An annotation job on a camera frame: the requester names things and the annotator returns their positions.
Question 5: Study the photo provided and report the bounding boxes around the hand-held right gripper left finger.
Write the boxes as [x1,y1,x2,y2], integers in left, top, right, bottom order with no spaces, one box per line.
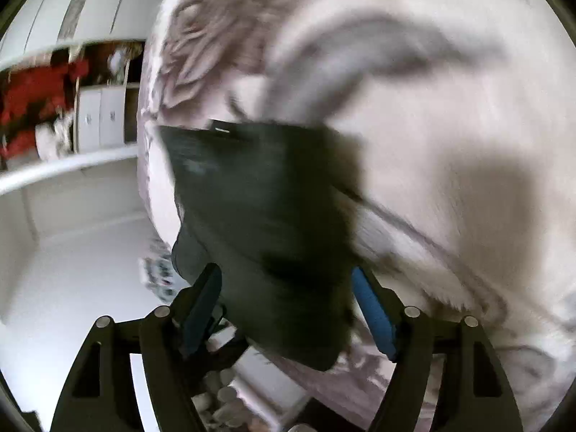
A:
[49,263,223,432]

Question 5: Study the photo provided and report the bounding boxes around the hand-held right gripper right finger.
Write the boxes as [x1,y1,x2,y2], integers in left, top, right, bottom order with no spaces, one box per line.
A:
[351,266,525,432]

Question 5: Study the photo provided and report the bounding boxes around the black leather jacket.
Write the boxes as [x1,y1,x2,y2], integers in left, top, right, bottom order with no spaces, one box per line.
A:
[157,119,365,372]

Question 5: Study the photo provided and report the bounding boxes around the pile of mixed clothes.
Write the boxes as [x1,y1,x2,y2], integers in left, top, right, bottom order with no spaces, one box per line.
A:
[35,114,75,161]

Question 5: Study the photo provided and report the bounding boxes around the red hanging clothes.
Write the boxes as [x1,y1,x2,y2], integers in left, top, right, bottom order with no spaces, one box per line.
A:
[0,60,91,158]

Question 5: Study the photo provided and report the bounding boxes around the patterned white cloth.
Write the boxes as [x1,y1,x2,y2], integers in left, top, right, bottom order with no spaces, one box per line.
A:
[139,238,190,302]

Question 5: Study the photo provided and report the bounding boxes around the white drawer unit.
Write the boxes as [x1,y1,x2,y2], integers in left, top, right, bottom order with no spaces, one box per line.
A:
[72,83,140,154]

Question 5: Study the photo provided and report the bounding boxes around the floral purple blanket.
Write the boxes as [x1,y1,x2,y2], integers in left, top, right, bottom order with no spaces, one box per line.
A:
[137,0,576,432]

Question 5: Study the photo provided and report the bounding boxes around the white sliding-door wardrobe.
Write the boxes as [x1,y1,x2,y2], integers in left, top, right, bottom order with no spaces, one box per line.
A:
[0,0,172,415]

